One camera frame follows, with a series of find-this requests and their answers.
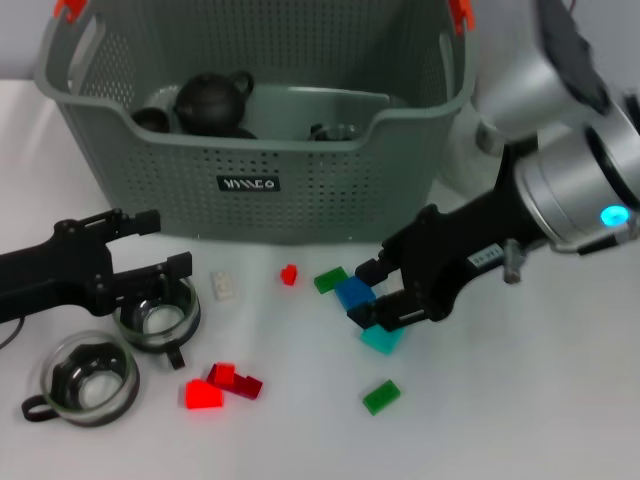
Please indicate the glass pitcher black lid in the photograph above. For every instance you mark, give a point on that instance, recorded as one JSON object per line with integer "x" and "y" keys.
{"x": 465, "y": 165}

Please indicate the blue toy brick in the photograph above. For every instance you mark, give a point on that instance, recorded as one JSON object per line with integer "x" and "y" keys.
{"x": 352, "y": 292}

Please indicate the bright red sloped brick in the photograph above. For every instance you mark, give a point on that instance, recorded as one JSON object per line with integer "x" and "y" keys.
{"x": 202, "y": 397}

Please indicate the small black clay teacup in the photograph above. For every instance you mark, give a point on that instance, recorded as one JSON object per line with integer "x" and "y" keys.
{"x": 150, "y": 120}

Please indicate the grey-green perforated storage bin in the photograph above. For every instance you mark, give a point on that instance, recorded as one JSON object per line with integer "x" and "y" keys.
{"x": 320, "y": 200}

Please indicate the green toy brick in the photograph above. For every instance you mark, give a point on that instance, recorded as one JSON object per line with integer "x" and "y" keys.
{"x": 381, "y": 397}
{"x": 327, "y": 282}

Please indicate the cyan toy brick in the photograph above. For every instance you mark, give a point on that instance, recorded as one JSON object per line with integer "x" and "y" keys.
{"x": 382, "y": 342}

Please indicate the black clay teapot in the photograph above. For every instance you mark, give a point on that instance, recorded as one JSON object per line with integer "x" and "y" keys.
{"x": 210, "y": 105}

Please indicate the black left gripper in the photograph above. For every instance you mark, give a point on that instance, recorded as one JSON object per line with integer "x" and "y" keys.
{"x": 55, "y": 275}

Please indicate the dark red toy brick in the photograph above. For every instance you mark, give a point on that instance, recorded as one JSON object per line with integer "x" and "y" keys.
{"x": 245, "y": 390}

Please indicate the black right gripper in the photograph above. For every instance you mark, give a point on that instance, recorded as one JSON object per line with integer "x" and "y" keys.
{"x": 450, "y": 250}

